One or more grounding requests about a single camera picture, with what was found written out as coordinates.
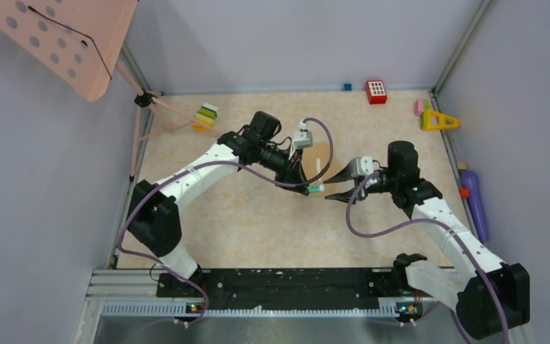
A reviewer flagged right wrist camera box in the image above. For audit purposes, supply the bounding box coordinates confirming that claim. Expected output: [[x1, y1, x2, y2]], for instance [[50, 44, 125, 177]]
[[348, 156, 375, 179]]

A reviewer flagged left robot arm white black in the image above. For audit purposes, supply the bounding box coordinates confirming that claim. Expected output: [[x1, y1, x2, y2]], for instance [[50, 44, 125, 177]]
[[125, 111, 312, 296]]

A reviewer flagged pink perforated music stand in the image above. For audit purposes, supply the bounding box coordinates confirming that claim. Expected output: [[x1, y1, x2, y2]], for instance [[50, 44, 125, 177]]
[[0, 0, 223, 181]]

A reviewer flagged pink green toy block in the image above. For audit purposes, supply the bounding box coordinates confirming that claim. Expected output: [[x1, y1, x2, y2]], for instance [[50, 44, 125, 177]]
[[415, 98, 430, 117]]

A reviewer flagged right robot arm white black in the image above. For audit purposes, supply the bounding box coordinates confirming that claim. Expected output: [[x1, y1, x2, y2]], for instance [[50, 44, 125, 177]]
[[326, 140, 531, 343]]

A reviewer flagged striped coloured block stack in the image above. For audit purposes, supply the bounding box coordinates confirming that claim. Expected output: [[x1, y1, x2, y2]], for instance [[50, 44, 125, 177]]
[[196, 103, 218, 128]]

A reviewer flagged brown kraft envelope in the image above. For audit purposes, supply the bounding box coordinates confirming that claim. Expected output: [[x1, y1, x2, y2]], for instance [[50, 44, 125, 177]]
[[302, 142, 344, 198]]

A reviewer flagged red toy calculator block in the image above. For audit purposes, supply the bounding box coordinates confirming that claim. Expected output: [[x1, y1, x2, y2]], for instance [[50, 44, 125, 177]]
[[365, 80, 388, 105]]

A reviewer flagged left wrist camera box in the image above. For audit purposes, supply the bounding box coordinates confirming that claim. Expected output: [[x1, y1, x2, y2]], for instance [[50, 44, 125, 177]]
[[289, 121, 313, 158]]

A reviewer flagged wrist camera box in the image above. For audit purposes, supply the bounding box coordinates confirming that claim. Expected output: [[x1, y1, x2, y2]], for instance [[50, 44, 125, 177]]
[[348, 156, 375, 179], [289, 121, 313, 158]]

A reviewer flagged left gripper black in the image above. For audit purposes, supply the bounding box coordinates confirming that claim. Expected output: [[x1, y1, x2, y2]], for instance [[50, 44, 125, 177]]
[[259, 141, 309, 196]]

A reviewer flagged aluminium frame rail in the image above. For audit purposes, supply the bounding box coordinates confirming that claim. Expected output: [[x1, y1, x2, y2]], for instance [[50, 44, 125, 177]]
[[73, 268, 532, 344]]

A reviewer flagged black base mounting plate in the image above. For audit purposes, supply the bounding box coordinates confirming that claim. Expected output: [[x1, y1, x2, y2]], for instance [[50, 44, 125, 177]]
[[156, 268, 428, 314]]

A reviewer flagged green white glue stick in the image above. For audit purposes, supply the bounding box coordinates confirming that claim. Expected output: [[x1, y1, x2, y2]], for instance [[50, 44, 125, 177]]
[[307, 184, 325, 194]]

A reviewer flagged yellow triangle toy block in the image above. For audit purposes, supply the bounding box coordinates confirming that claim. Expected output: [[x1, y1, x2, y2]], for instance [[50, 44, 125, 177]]
[[420, 108, 460, 131]]

